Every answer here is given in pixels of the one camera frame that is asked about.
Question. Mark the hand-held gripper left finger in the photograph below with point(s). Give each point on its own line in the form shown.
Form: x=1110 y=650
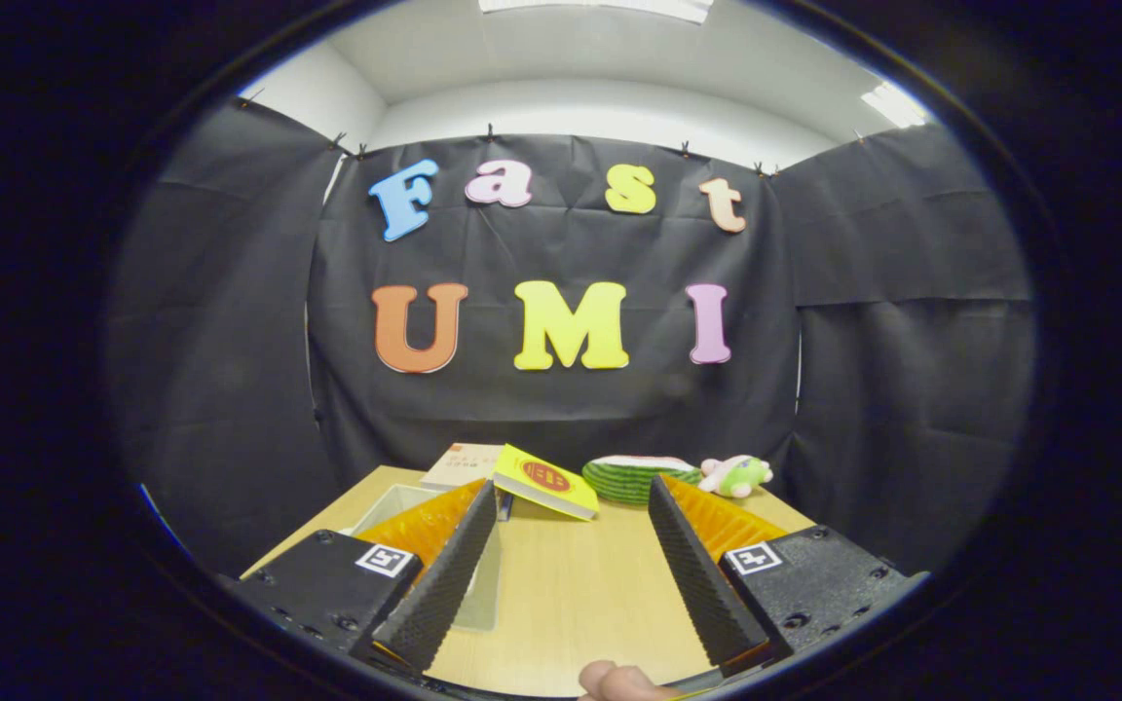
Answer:
x=444 y=584

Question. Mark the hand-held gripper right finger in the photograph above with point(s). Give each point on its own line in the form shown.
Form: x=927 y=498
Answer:
x=702 y=584

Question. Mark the white fabric storage box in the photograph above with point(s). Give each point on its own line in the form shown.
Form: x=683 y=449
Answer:
x=485 y=599

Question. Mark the thin pale book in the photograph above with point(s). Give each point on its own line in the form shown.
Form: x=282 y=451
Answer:
x=505 y=504

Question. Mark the pink and green plush toy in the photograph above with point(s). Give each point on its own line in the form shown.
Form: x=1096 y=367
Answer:
x=741 y=477

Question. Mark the beige book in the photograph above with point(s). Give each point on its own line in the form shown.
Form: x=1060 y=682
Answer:
x=459 y=467

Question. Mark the watermelon slice plush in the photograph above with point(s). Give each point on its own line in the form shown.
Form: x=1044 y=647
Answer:
x=624 y=482

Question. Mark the yellow book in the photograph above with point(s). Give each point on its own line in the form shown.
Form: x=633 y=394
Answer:
x=571 y=501

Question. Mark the small ceiling light panel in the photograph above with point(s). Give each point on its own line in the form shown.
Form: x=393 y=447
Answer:
x=897 y=105

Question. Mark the long ceiling light panel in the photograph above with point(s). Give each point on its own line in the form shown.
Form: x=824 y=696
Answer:
x=600 y=6

